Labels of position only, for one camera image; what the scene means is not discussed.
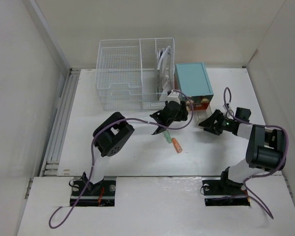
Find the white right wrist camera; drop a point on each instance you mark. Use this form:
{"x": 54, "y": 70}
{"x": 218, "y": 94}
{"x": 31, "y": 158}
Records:
{"x": 228, "y": 112}

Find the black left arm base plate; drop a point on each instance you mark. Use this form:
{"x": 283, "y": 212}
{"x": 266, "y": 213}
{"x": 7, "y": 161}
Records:
{"x": 104, "y": 195}

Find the white wire mesh basket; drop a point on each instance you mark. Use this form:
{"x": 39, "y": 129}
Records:
{"x": 126, "y": 73}

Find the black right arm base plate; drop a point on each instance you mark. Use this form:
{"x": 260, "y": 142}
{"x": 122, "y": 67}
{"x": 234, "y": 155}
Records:
{"x": 223, "y": 193}

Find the orange correction tape dispenser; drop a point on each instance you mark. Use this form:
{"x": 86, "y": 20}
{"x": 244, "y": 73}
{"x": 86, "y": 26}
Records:
{"x": 176, "y": 145}

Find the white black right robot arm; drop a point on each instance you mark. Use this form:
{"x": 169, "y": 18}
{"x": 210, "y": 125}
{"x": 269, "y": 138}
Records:
{"x": 266, "y": 150}

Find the green correction tape dispenser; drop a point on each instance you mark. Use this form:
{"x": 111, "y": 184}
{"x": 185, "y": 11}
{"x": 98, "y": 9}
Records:
{"x": 167, "y": 136}

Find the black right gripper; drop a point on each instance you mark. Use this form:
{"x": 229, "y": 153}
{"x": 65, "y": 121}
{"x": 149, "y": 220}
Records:
{"x": 217, "y": 115}

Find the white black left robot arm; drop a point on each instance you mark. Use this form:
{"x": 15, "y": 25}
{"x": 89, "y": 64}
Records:
{"x": 115, "y": 131}

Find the aluminium frame rail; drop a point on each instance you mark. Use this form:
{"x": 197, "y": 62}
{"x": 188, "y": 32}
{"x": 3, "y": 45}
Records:
{"x": 51, "y": 156}

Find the teal orange drawer cabinet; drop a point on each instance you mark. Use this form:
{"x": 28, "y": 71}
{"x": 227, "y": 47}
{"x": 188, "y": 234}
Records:
{"x": 192, "y": 79}

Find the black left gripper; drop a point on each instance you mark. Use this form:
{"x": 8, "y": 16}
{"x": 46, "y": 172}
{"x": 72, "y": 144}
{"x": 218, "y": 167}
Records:
{"x": 182, "y": 113}

